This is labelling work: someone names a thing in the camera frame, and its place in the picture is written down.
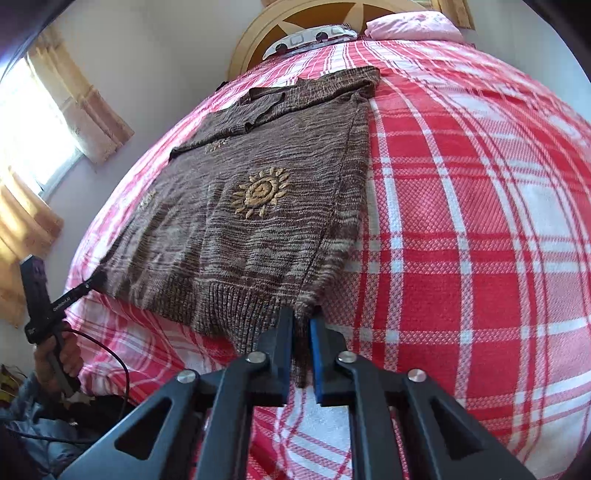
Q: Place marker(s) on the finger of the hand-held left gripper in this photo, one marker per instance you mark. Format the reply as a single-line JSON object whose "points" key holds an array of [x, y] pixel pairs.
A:
{"points": [[76, 295]]}

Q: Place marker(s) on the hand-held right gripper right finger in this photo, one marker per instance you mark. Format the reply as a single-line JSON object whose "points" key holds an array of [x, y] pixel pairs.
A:
{"points": [[316, 364]]}

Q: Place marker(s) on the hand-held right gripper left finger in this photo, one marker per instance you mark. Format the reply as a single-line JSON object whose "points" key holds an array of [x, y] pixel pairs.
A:
{"points": [[277, 369]]}

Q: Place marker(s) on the brown knit sweater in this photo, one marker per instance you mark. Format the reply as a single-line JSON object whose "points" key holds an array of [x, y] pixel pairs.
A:
{"points": [[231, 240]]}

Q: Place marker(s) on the person's left hand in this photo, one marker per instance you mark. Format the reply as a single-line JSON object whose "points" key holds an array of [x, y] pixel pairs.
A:
{"points": [[71, 353]]}

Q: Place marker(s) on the yellow curtain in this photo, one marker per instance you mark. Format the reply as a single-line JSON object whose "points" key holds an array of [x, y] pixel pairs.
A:
{"points": [[23, 230], [455, 11], [87, 106]]}

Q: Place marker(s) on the window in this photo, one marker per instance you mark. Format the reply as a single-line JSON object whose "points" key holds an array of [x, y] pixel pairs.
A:
{"points": [[32, 124]]}

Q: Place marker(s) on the red plaid bed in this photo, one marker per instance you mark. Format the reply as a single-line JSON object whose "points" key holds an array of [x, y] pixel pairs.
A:
{"points": [[461, 230]]}

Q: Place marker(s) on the dark cloth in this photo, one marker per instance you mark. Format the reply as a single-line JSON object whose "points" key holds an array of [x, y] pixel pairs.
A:
{"points": [[222, 85]]}

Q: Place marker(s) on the cream wooden headboard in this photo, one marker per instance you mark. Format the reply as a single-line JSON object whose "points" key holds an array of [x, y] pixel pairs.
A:
{"points": [[258, 41]]}

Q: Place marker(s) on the white patterned pillow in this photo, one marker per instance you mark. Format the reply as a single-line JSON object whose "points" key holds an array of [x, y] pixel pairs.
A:
{"points": [[304, 39]]}

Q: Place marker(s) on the pink pillow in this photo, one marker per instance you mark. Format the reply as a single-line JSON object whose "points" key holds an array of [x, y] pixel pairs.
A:
{"points": [[415, 25]]}

